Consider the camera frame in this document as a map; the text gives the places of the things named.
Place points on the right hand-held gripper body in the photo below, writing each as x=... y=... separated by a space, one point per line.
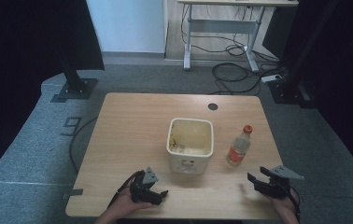
x=277 y=186

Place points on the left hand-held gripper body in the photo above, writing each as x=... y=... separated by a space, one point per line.
x=140 y=188

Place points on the person's left hand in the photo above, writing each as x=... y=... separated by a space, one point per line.
x=124 y=202

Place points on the person's right hand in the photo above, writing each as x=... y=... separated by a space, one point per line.
x=285 y=207

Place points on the clear bottle with orange cap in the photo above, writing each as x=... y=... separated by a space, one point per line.
x=238 y=147

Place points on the white square plastic bin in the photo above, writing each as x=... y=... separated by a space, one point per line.
x=190 y=161

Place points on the white food scraps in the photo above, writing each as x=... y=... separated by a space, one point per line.
x=188 y=150

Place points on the grey tape strip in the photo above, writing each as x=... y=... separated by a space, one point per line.
x=73 y=193

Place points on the dark tape floor mark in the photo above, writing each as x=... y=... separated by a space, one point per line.
x=71 y=126

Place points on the white power strip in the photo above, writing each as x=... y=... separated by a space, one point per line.
x=271 y=78

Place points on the black curtain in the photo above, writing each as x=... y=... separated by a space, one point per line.
x=25 y=62
x=345 y=77

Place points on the desk with white metal legs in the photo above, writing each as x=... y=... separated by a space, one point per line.
x=221 y=26

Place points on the black stand with base plate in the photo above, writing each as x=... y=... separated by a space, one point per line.
x=289 y=91
x=75 y=85

